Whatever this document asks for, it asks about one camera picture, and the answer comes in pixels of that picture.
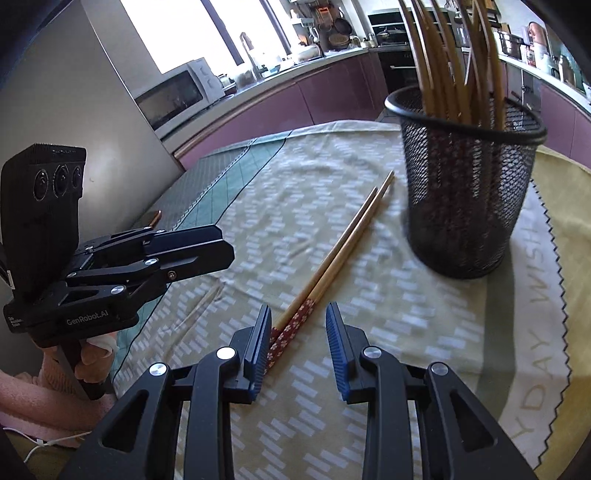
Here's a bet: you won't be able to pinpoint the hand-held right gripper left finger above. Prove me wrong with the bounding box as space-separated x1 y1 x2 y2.
58 304 273 480

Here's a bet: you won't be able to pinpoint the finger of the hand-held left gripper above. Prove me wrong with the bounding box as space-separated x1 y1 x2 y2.
66 240 236 297
74 224 225 260

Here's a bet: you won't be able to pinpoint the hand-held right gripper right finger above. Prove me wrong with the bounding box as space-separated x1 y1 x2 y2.
324 302 540 480

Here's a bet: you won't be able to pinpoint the red floral-handled bamboo chopstick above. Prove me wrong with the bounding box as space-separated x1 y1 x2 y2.
270 186 380 343
265 171 396 370

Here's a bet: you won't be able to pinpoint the black mesh utensil holder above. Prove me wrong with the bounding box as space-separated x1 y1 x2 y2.
383 85 548 280

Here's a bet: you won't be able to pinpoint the bundle of bamboo chopsticks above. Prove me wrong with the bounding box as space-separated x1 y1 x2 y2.
397 0 509 134

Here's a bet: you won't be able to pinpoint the person's left forearm pink sleeve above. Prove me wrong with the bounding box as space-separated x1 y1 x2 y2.
0 348 116 450

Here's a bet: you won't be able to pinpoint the person's left hand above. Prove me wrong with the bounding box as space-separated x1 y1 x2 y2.
71 334 117 386

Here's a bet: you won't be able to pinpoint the small brown flat object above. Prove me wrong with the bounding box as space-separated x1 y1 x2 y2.
131 209 163 230

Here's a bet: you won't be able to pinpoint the green grid mat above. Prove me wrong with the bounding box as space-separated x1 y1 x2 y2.
111 133 294 395

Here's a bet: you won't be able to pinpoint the beige patterned tablecloth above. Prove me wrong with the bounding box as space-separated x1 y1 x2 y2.
112 119 572 480

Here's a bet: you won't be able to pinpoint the grey refrigerator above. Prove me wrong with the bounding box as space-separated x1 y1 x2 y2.
0 0 186 370

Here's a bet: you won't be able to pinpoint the white toaster oven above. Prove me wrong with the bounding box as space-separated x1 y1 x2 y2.
132 57 227 142

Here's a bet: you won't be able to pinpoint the pink base cabinets with sink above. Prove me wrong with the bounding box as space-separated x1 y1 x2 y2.
177 47 389 170

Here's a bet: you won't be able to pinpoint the sink faucet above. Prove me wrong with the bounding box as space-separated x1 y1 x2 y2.
239 31 260 83

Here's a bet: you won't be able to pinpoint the kitchen window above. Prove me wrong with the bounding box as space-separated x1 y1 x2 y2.
119 0 302 75

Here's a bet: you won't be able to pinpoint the yellow towel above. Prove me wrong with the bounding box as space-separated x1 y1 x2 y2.
530 147 591 472

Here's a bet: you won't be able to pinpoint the black built-in oven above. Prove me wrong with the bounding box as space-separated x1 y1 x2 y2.
375 45 417 96

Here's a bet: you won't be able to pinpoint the steel pot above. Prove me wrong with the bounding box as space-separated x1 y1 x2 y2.
498 31 526 59

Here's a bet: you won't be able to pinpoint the copper kettle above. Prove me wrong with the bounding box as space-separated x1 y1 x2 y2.
526 21 550 48

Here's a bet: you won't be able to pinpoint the white cable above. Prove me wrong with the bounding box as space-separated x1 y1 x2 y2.
4 426 88 463

